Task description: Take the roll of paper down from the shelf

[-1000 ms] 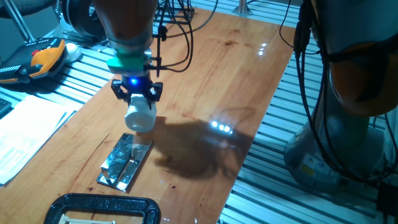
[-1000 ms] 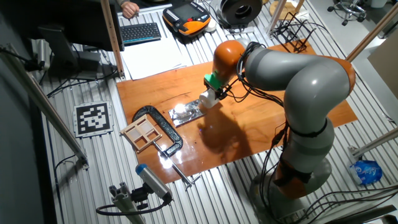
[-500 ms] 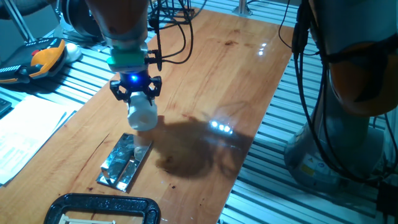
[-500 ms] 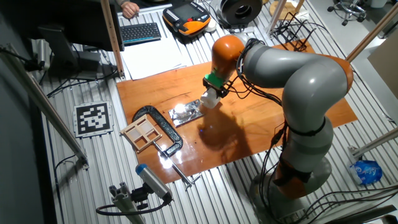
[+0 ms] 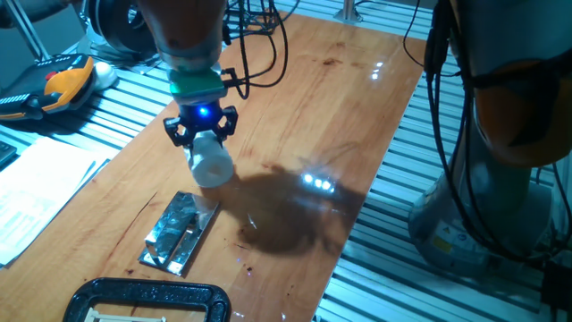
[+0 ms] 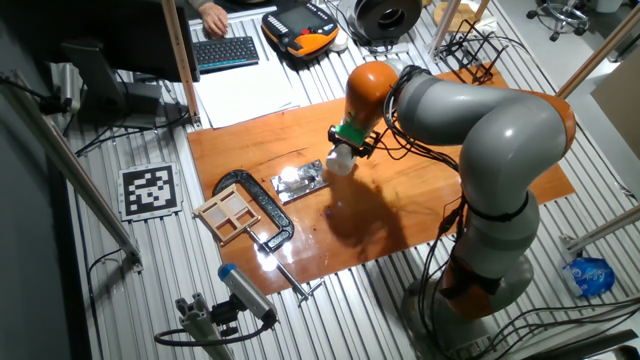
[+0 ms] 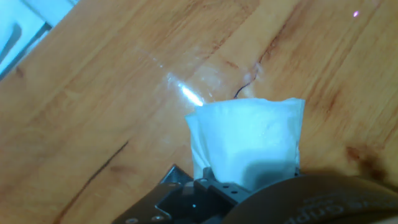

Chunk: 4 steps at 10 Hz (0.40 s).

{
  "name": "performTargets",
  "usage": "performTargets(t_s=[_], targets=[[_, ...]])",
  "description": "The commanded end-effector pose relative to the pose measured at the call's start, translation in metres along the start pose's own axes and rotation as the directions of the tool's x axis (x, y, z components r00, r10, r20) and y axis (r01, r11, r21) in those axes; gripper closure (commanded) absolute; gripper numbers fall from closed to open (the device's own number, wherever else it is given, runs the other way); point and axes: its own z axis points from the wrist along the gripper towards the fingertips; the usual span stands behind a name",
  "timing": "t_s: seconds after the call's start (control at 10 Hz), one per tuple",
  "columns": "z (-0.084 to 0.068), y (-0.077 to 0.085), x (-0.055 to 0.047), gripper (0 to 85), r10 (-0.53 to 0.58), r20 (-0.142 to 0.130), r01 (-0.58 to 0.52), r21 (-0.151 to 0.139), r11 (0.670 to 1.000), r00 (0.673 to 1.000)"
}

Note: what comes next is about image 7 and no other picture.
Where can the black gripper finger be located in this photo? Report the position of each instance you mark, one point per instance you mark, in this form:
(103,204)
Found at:
(192,205)

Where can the white toilet paper roll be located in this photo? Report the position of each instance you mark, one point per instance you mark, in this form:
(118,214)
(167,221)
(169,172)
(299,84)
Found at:
(245,137)

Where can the glossy wooden board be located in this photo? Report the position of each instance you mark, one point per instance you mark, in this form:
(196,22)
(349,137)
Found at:
(124,109)

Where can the white paper sheets stack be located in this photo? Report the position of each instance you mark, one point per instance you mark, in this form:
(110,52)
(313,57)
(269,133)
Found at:
(18,28)

